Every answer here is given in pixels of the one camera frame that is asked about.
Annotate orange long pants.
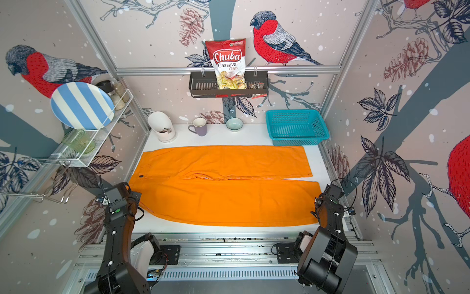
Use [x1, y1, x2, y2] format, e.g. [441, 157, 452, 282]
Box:
[130, 146, 321, 227]

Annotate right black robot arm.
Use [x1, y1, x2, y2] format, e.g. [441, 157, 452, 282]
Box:
[296, 183, 358, 294]

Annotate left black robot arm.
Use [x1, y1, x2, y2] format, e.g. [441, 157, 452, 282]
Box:
[84, 182, 164, 294]

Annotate green glass cup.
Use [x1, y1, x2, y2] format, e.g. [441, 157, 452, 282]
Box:
[62, 129, 95, 154]

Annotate white tilted container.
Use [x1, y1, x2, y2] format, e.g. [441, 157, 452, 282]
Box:
[148, 111, 176, 143]

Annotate teal plastic basket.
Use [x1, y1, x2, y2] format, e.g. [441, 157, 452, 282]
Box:
[266, 110, 330, 147]

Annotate blue white striped plate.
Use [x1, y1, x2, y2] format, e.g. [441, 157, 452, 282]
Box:
[51, 82, 115, 131]

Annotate purple mug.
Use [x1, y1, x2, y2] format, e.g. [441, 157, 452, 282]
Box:
[188, 117, 208, 137]

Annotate dark lid spice jar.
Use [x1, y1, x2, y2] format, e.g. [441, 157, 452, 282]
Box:
[96, 80, 116, 105]

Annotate small light green bowl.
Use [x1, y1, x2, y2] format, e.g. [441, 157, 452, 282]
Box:
[225, 118, 244, 132]

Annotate red cassava chips bag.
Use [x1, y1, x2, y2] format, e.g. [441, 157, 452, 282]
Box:
[206, 39, 247, 90]

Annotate white wire dish rack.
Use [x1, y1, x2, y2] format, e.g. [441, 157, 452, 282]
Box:
[38, 82, 133, 167]

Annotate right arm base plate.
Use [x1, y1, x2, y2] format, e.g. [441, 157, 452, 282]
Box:
[271, 243, 303, 264]

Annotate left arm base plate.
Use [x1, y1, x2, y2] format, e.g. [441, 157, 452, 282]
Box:
[156, 245, 181, 265]

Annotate aluminium frame crossbar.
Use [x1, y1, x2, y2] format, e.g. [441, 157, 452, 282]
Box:
[114, 65, 343, 77]

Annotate black wire wall basket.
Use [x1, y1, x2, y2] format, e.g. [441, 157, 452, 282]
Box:
[188, 71, 269, 98]

